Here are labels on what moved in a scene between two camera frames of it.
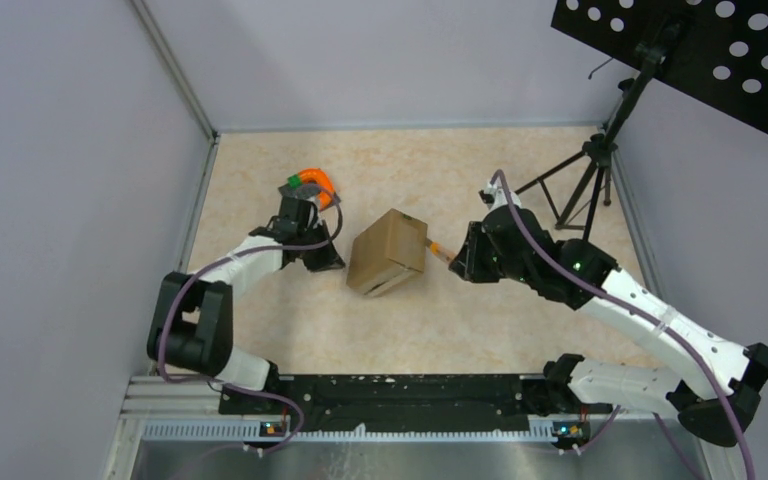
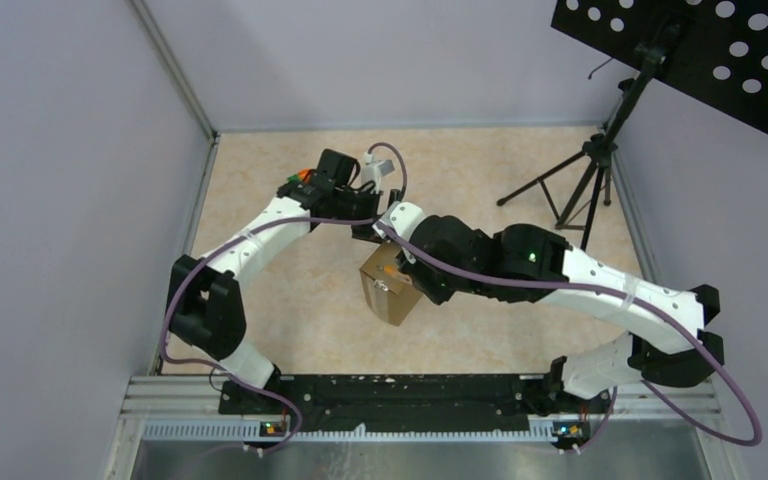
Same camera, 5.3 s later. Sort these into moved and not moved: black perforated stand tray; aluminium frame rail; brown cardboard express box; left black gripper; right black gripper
Moved: brown cardboard express box; left black gripper; right black gripper
Not moved: aluminium frame rail; black perforated stand tray
